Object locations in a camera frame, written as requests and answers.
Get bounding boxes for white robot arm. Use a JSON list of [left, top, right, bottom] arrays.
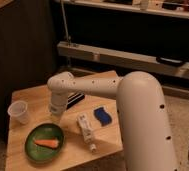
[[47, 71, 178, 171]]

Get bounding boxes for green ceramic bowl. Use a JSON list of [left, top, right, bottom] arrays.
[[24, 123, 64, 163]]

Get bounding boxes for black rectangular box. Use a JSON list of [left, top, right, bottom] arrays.
[[67, 93, 85, 108]]

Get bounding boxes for orange carrot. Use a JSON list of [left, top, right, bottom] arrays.
[[34, 139, 59, 148]]

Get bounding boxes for clear plastic cup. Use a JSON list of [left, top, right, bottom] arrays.
[[7, 100, 30, 124]]

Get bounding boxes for wooden table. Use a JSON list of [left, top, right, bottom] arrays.
[[5, 85, 122, 171]]

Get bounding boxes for white tube with cap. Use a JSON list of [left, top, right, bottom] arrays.
[[77, 114, 97, 153]]

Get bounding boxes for blue sponge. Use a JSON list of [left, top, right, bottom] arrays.
[[94, 107, 112, 126]]

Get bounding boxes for long metal case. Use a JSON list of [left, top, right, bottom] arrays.
[[57, 41, 189, 79]]

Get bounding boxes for metal vertical pole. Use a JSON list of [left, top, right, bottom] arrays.
[[60, 0, 71, 45]]

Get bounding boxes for black case handle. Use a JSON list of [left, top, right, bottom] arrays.
[[156, 57, 186, 67]]

